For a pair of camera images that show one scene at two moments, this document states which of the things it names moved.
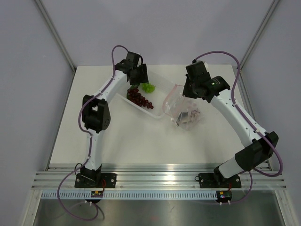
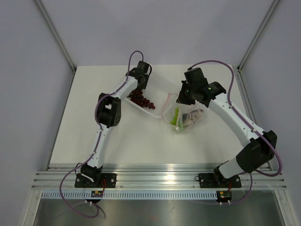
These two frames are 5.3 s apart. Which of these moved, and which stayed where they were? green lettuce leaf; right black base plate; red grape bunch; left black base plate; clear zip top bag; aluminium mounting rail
Moved: green lettuce leaf; clear zip top bag
Stayed: right black base plate; red grape bunch; aluminium mounting rail; left black base plate
